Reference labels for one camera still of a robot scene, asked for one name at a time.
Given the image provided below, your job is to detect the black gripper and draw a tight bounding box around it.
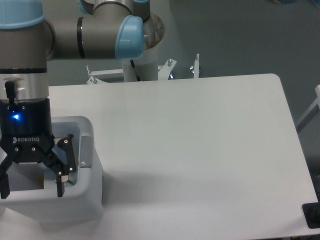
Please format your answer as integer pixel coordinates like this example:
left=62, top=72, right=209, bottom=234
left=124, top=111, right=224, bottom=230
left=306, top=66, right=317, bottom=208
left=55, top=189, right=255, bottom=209
left=0, top=98, right=77, bottom=199

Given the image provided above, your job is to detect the white paper trash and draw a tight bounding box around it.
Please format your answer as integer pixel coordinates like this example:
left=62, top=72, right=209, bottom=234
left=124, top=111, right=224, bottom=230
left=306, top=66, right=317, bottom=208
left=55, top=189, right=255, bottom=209
left=53, top=175, right=77, bottom=187

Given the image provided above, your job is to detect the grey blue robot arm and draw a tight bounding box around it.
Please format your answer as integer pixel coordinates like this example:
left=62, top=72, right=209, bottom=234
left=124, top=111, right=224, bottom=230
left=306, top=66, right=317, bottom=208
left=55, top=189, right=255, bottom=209
left=0, top=0, right=151, bottom=199

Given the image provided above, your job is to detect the white plastic trash can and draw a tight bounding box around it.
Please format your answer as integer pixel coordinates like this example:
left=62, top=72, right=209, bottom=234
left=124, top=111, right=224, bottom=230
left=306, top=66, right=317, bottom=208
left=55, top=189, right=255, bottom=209
left=0, top=116, right=104, bottom=223

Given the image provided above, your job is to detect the black clamp at table edge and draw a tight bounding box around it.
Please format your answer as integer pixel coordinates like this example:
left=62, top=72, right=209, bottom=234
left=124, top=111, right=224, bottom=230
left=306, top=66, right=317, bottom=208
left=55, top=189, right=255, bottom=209
left=302, top=202, right=320, bottom=229

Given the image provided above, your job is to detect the white metal base bracket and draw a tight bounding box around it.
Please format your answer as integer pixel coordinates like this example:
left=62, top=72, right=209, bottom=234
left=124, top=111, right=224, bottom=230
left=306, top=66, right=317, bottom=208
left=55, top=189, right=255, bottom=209
left=85, top=53, right=202, bottom=85

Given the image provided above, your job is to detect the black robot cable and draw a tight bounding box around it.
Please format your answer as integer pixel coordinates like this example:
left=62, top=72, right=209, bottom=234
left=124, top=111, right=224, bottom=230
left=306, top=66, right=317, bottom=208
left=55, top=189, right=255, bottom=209
left=129, top=59, right=142, bottom=82

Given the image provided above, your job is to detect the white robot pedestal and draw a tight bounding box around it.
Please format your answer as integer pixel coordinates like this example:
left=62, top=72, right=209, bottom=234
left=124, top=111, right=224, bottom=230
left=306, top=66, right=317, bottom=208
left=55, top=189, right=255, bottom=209
left=121, top=12, right=166, bottom=83

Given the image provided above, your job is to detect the white metal frame right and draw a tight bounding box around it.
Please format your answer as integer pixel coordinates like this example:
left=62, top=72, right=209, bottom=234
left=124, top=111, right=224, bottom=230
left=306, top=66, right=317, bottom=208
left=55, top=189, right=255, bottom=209
left=295, top=85, right=320, bottom=133

